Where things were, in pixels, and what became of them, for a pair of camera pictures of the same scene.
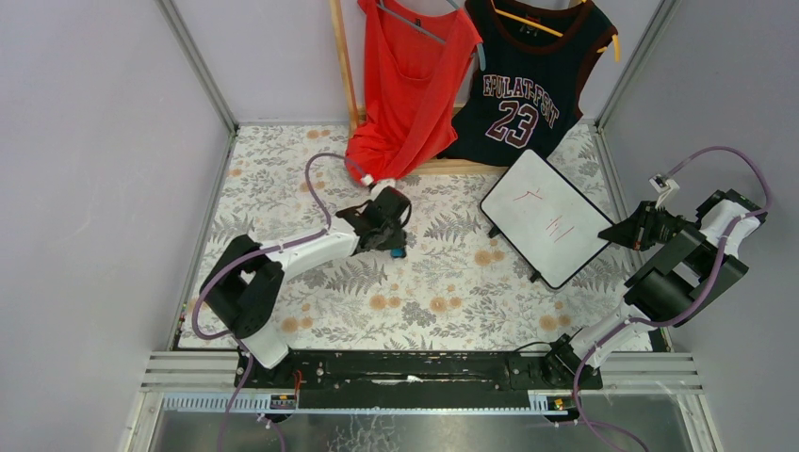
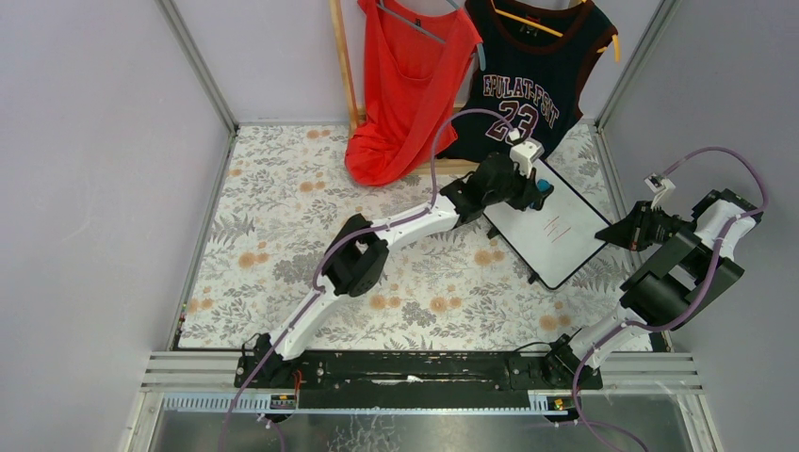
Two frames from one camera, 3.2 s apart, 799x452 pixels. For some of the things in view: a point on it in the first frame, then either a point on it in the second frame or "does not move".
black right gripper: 644,225 does not move
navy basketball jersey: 528,62 does not move
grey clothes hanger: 381,6 does not move
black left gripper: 387,231 → 521,189
